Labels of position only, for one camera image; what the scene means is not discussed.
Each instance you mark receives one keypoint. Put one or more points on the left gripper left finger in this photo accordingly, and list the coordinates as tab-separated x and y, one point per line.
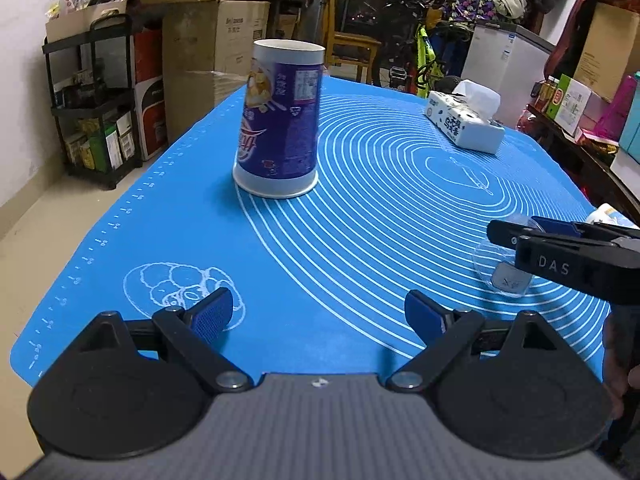
190	340

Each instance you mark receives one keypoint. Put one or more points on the lower cardboard box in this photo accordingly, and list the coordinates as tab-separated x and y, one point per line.
207	52

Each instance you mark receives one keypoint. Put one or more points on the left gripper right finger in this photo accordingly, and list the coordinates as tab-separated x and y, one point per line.
447	335

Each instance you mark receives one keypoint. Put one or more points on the green white carton box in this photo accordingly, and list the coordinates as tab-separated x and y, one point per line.
568	103

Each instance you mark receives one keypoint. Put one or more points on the white tissue box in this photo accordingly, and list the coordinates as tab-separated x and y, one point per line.
466	116

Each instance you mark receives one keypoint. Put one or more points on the wooden chair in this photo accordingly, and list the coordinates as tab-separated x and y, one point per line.
367	46

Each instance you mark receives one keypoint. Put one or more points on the clear plastic cup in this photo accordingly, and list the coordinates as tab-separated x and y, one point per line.
495	265

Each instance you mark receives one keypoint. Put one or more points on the blue silicone mat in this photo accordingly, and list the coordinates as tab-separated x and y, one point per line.
318	282

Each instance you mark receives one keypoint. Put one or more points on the person's right hand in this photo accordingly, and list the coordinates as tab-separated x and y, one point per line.
617	381

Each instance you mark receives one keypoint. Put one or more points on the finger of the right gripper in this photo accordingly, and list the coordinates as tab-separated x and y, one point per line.
587	231
505	233

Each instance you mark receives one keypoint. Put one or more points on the black metal shelf rack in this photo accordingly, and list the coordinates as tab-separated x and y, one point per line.
91	89

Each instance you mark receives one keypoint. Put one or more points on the purple paper cup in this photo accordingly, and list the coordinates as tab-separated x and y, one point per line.
277	153

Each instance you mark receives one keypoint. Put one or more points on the black bicycle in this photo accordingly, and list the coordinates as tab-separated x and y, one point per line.
406	60

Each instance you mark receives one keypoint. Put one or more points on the white paper cup left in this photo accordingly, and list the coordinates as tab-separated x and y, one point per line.
607	214

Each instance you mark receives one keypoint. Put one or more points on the tall cardboard box right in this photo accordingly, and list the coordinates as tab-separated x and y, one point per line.
611	50

